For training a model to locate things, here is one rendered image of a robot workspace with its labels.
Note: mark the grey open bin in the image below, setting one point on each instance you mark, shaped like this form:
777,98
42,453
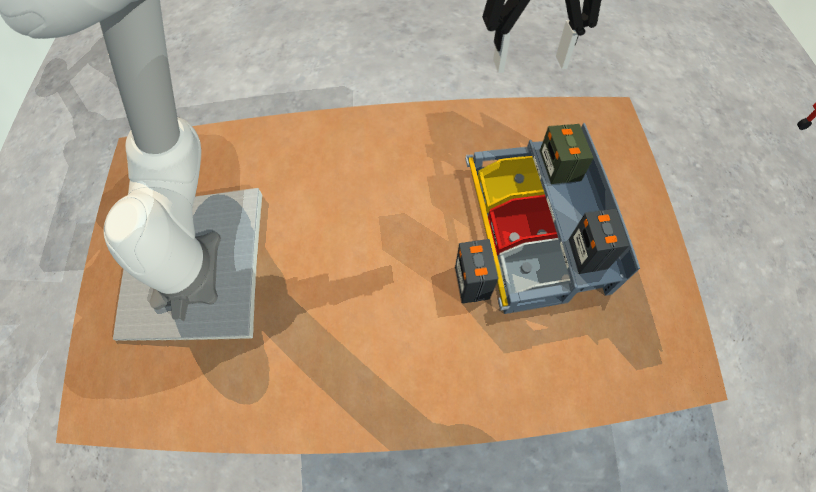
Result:
547,261

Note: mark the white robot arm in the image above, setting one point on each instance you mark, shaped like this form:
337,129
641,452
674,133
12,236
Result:
151,239

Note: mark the black tool case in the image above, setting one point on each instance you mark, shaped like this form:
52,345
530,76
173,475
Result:
598,241

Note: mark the grey metal shelf rack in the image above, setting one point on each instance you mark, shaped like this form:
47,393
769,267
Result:
570,202

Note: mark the dark green tool case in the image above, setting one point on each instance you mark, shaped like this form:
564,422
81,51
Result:
565,153

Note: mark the yellow long thin bar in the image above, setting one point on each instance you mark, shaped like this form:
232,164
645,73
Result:
488,230

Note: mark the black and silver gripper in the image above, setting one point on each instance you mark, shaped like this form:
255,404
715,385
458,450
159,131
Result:
503,23

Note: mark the yellow open bin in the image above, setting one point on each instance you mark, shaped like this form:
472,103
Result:
501,186

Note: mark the red bin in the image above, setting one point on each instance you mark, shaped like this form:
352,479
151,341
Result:
524,216

